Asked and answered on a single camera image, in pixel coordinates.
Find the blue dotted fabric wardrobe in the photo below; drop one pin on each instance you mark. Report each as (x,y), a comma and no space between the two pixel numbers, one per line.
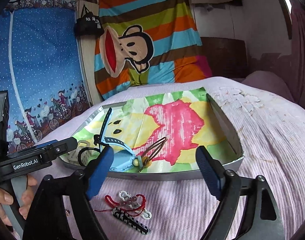
(40,69)

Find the pink pillow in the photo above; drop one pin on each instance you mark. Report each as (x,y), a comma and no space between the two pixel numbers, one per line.
(270,82)

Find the dark wooden headboard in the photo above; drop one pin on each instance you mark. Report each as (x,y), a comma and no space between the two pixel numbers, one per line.
(226,57)

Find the white plastic hair clip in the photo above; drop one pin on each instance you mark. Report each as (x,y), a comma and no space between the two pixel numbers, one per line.
(134,205)

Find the colourful painted paper lining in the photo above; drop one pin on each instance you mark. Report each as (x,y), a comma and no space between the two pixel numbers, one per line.
(172,127)

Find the person's left hand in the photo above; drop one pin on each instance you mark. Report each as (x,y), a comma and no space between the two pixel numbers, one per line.
(27,198)

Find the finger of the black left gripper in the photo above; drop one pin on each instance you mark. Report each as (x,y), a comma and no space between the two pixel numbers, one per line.
(61,147)

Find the grey cardboard tray box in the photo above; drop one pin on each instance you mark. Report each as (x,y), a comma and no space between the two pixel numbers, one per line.
(225,134)

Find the striped monkey cartoon blanket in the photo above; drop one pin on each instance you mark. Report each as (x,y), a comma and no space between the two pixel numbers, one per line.
(146,42)

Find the beige plastic hair claw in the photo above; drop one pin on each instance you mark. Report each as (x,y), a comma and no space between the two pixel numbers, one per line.
(81,159)

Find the light blue kids watch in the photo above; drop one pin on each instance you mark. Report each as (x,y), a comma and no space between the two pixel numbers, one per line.
(124,157)

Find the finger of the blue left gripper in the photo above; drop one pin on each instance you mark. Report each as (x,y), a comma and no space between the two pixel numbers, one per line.
(45,144)

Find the pink striped bed sheet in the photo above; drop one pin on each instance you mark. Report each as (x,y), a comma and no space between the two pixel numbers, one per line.
(272,134)

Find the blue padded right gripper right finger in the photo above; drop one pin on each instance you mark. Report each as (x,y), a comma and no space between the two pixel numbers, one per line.
(261,217)

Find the black white checkered hair clip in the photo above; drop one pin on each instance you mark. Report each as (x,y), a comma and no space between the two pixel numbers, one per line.
(130,221)

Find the black hanging tote bag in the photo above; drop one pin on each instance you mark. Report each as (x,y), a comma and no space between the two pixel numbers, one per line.
(88,24)

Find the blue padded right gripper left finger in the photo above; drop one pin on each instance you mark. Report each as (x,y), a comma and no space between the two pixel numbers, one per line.
(47,216)

